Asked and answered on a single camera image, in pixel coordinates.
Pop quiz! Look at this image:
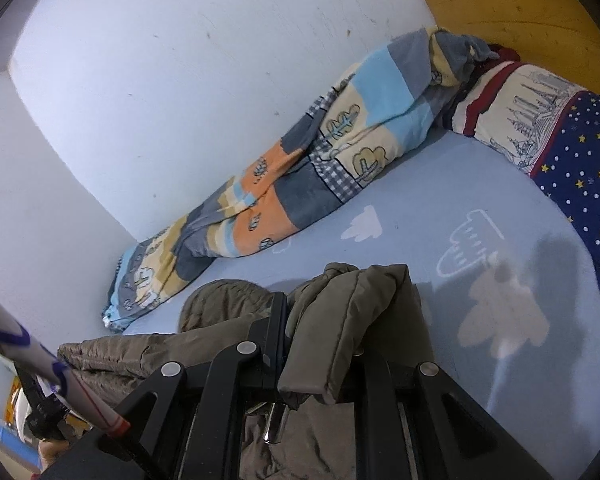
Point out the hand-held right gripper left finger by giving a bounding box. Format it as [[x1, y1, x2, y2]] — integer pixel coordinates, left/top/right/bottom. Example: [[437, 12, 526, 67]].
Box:
[[45, 292, 288, 480]]

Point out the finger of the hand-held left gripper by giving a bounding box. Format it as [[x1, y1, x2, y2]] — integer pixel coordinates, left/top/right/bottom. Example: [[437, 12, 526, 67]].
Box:
[[17, 372, 81, 443]]

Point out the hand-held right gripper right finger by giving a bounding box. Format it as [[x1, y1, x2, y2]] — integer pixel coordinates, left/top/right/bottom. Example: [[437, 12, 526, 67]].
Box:
[[362, 352, 553, 480]]

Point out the olive hooded puffer jacket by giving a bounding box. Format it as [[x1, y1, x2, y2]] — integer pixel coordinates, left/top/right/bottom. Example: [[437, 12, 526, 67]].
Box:
[[57, 262, 431, 480]]

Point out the person's left hand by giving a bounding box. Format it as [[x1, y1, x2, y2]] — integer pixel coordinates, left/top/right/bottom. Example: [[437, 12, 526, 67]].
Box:
[[37, 440, 70, 475]]

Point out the white tube with blue marks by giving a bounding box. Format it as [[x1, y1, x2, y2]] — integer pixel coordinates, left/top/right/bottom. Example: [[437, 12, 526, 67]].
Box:
[[0, 280, 132, 435]]

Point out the light blue bed sheet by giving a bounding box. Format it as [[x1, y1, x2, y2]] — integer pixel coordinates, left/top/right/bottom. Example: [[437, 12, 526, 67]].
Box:
[[100, 130, 600, 480]]

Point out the patchwork printed blanket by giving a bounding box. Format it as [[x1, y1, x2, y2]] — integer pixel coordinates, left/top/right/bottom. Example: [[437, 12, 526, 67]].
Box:
[[100, 27, 501, 336]]

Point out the starry navy printed pillow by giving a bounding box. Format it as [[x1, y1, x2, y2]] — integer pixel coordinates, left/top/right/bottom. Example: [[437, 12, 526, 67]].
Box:
[[442, 60, 600, 301]]

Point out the wooden headboard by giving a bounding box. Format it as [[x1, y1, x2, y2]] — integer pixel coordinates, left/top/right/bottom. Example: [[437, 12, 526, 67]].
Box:
[[420, 0, 600, 98]]

